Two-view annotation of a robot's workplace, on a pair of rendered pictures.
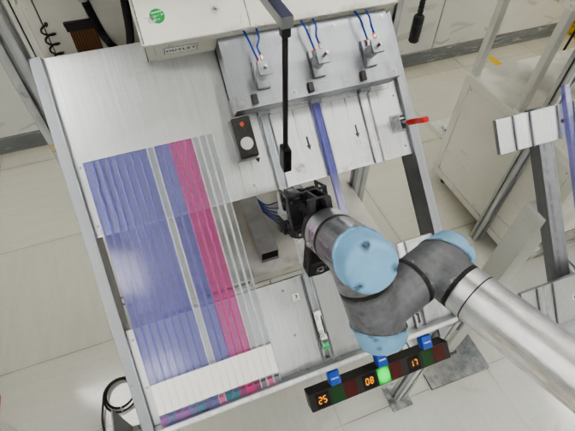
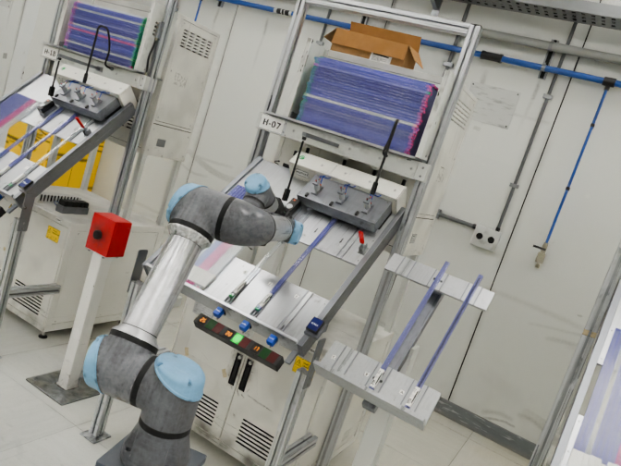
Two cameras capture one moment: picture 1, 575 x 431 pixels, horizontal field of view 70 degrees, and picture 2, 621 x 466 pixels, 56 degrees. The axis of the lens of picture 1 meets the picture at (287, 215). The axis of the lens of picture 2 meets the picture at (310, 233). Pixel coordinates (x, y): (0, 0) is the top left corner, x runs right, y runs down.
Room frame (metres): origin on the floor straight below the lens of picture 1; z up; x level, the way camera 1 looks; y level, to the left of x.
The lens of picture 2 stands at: (-0.83, -1.58, 1.32)
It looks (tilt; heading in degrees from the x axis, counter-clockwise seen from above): 8 degrees down; 46
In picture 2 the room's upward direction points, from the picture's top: 18 degrees clockwise
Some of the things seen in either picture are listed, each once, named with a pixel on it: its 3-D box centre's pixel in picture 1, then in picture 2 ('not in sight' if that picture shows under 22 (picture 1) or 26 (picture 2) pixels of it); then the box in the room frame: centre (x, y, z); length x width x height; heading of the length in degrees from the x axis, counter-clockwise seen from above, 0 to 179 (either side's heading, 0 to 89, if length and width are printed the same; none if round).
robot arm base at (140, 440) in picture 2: not in sight; (160, 438); (-0.13, -0.59, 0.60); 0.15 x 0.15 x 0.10
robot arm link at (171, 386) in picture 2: not in sight; (172, 389); (-0.14, -0.59, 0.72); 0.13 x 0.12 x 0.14; 127
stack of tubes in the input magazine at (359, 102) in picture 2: not in sight; (366, 104); (0.80, 0.06, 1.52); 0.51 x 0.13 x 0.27; 110
